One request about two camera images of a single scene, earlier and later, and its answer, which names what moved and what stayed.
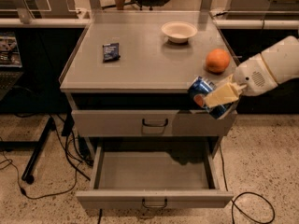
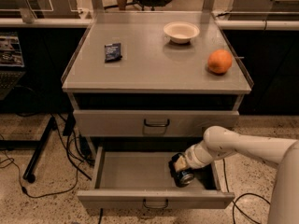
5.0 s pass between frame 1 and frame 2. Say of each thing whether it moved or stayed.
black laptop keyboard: stayed
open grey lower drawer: stayed
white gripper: moved
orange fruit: stayed
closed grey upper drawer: stayed
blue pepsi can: moved
